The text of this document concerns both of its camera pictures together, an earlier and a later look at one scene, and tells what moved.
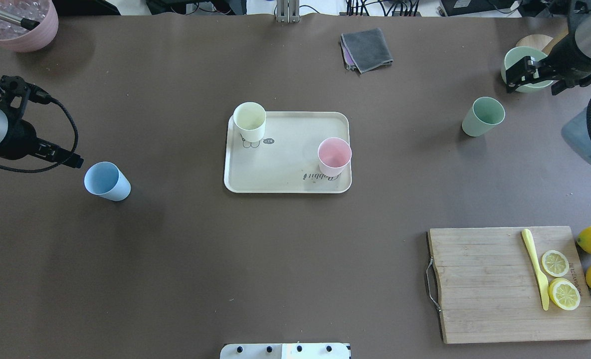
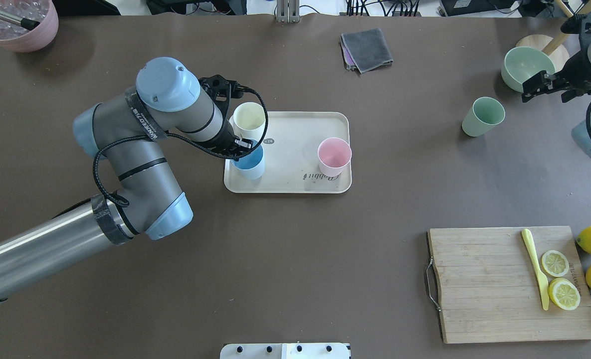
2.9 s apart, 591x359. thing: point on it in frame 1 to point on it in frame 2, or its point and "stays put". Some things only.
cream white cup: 250,118 stays put
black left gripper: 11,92 to 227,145
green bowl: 515,55 stays put
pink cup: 333,154 stays put
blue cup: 105,180 to 251,165
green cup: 485,112 stays put
